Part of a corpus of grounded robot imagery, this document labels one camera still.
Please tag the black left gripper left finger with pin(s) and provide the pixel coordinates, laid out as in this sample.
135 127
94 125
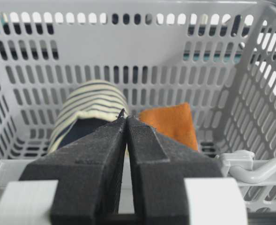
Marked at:
71 185

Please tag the grey plastic shopping basket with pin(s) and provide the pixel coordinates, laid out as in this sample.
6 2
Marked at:
217 55

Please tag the orange cloth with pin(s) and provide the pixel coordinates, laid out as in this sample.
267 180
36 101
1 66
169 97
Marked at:
176 122

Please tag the striped cream navy cloth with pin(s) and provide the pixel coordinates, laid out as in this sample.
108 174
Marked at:
95 99

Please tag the grey basket handle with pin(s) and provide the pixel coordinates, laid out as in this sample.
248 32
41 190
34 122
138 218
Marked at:
247 171

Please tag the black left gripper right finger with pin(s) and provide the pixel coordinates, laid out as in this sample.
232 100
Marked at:
175 185

